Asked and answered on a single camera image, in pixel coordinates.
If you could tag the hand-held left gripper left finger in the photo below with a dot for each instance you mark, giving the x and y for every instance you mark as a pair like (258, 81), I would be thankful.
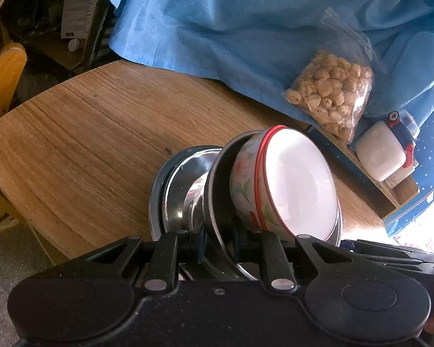
(166, 256)

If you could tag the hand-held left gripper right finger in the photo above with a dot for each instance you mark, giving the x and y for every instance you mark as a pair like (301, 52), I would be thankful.
(275, 260)

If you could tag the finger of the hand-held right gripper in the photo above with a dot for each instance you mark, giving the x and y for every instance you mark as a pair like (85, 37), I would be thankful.
(383, 247)
(401, 264)

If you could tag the large steel plate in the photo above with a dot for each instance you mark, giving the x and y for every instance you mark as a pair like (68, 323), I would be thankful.
(154, 202)

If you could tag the white bowl with red rim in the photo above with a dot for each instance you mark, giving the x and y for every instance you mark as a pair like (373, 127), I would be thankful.
(296, 188)
(244, 188)

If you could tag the steel bowl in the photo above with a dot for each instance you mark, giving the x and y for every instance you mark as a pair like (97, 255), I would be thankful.
(220, 202)

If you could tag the white bottle with blue lid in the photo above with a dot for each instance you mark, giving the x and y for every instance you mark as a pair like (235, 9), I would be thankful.
(376, 151)

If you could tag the clear bag of snacks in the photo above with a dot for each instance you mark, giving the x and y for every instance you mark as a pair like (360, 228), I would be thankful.
(332, 90)

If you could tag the white round cap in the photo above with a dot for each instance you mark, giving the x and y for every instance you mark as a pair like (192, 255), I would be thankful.
(74, 45)

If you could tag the black plastic crate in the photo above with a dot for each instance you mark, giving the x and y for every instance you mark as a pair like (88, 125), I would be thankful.
(101, 32)

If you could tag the wooden chair back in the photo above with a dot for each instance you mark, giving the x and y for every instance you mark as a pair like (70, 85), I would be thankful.
(7, 76)

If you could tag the white printed box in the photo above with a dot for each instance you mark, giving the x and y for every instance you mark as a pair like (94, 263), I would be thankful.
(79, 7)

